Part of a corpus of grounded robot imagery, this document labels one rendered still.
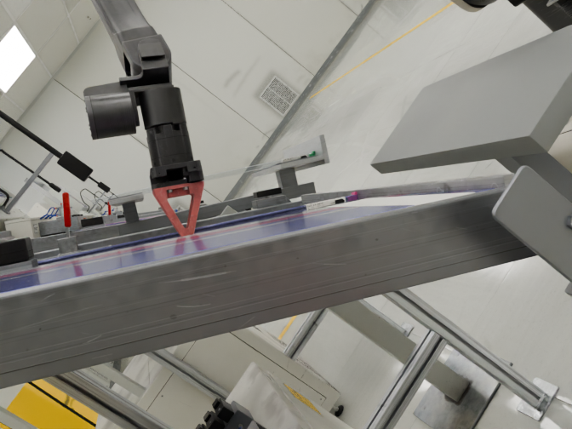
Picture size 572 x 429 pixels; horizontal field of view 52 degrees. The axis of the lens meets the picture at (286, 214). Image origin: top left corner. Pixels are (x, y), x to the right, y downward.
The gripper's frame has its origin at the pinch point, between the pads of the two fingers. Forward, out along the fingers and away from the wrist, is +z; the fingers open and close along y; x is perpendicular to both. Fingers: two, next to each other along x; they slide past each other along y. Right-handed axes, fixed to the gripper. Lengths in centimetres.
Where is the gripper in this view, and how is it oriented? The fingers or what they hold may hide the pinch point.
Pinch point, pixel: (185, 232)
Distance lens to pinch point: 81.0
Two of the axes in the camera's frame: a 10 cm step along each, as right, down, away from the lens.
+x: 9.5, -1.9, 2.3
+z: 1.8, 9.8, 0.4
